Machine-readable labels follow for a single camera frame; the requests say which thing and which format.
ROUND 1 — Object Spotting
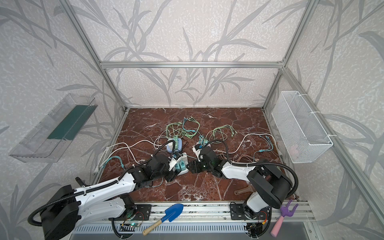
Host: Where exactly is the white power socket cube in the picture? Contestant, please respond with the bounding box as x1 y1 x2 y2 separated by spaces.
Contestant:
173 152 189 176

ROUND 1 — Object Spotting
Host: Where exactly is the blue power socket cube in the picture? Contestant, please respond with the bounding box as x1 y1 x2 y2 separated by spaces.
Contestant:
167 138 183 153

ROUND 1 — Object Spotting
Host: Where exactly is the teal charger plug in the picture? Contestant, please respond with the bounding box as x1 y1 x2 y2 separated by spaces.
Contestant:
175 161 188 174

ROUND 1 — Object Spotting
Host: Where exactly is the pink power socket cube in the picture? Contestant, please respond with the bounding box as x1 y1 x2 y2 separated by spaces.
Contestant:
192 144 203 161

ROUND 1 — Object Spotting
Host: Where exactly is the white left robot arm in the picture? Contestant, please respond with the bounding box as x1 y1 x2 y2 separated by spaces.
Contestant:
28 155 177 240

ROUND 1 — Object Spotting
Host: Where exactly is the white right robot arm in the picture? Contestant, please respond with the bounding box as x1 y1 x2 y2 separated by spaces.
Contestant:
187 147 299 213

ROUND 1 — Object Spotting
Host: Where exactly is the green plug in pink socket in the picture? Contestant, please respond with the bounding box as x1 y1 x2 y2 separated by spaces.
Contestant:
199 135 208 146

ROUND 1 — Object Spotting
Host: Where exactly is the blue toy shovel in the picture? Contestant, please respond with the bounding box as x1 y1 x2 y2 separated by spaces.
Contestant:
143 204 184 236

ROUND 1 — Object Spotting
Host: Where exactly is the brown toy rake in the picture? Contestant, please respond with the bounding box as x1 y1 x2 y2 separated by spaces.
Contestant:
234 185 255 196

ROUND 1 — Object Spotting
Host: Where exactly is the purple toy rake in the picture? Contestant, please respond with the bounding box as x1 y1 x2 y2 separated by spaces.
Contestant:
270 200 299 238

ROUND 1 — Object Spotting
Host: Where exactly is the light green multi-head cable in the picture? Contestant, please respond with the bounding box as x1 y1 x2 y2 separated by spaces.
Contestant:
208 124 238 143

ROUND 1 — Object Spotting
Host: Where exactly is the teal cable on left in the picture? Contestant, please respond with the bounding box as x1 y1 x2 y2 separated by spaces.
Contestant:
98 155 126 172

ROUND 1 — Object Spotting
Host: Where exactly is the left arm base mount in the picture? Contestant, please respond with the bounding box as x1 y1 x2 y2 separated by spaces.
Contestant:
120 204 152 221

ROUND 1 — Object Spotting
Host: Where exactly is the teal charging cable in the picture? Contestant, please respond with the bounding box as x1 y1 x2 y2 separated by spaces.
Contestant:
181 116 201 139

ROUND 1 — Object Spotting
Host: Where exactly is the left white power cord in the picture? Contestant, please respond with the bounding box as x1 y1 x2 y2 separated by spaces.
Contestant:
94 139 169 175

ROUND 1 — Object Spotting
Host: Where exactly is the white power cord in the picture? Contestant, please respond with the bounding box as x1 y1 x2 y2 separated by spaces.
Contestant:
221 132 278 157
94 139 169 175

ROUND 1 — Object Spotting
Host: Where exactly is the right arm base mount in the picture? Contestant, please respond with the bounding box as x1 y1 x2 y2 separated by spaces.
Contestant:
229 202 270 221

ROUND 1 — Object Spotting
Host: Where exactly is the teal cable on right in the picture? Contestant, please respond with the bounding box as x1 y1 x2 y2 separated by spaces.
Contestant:
253 134 274 154

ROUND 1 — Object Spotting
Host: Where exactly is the white wire basket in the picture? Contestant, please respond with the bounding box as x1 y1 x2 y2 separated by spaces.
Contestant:
272 91 333 164

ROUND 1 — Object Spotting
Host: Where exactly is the clear plastic wall bin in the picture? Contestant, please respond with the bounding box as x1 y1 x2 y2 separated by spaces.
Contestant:
9 94 98 163

